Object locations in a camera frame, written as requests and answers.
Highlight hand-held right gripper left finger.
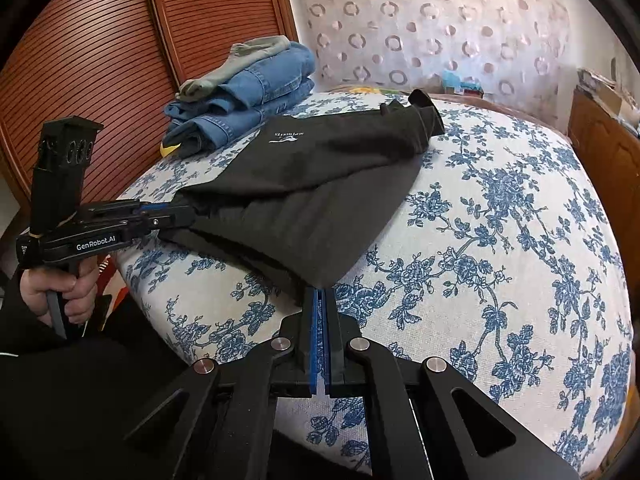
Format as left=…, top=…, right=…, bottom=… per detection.
left=122, top=287, right=325, bottom=480

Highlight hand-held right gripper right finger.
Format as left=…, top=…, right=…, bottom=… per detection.
left=324, top=287, right=581, bottom=480

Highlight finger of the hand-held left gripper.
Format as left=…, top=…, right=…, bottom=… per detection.
left=82, top=199, right=173, bottom=217
left=60, top=203, right=197, bottom=243

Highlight dark grey t-shirt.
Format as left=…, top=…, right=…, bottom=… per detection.
left=157, top=89, right=446, bottom=288

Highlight grey-green pants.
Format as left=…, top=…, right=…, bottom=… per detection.
left=177, top=36, right=291, bottom=102

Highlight person's left hand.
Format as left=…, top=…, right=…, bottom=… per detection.
left=20, top=259, right=101, bottom=327

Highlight dark garment with yellow patch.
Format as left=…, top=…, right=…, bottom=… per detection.
left=160, top=130, right=221, bottom=159

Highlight red patterned floor mat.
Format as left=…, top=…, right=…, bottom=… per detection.
left=95, top=255, right=132, bottom=313

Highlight blue denim jeans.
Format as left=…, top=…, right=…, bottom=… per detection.
left=165, top=77, right=316, bottom=157
left=220, top=42, right=317, bottom=110

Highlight blue floral bed sheet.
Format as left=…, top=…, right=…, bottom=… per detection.
left=116, top=91, right=636, bottom=476

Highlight person's black clothing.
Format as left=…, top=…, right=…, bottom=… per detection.
left=0, top=305, right=281, bottom=480

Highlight small box with blue tissue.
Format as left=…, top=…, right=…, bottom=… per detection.
left=440, top=70, right=486, bottom=99

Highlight brown flowered blanket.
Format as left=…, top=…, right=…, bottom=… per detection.
left=325, top=82, right=571, bottom=133

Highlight circle-patterned sheer curtain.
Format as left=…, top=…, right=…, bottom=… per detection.
left=280, top=0, right=576, bottom=111

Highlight wooden cabinet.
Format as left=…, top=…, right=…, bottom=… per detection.
left=567, top=87, right=640, bottom=221

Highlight cardboard box with papers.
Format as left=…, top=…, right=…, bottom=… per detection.
left=577, top=67, right=640, bottom=133

